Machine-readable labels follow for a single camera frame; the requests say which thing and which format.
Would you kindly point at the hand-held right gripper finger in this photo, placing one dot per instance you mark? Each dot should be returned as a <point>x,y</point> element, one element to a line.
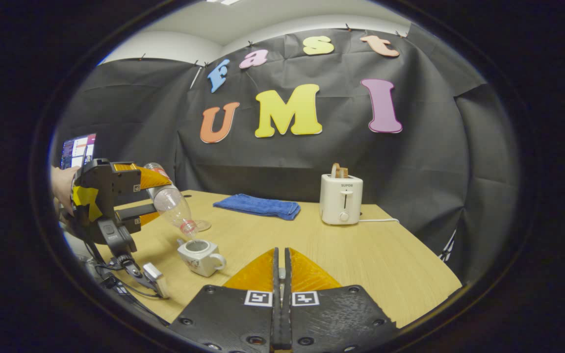
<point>276,323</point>
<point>287,323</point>

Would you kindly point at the white ceramic teacup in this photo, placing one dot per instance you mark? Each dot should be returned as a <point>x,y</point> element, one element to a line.
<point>199,257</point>

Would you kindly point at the round clear coaster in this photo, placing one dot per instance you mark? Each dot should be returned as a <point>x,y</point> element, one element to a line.
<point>204,225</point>

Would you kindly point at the white toaster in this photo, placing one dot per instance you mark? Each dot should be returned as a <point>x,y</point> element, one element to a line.
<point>341,201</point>

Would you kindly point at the toasted bread slice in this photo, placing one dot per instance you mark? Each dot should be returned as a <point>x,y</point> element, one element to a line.
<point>340,171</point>

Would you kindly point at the blue towel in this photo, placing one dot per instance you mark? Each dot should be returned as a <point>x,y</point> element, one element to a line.
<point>258,206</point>

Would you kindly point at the clear plastic water bottle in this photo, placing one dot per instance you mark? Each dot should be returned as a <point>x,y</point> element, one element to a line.
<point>174,206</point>

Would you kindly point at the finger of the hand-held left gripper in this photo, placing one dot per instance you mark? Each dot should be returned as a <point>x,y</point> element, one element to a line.
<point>152,179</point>
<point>135,212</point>

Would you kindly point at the ceiling light panel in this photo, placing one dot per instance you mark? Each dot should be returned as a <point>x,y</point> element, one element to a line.
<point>223,2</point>

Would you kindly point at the computer monitor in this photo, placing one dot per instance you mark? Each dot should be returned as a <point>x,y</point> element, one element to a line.
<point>77,152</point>

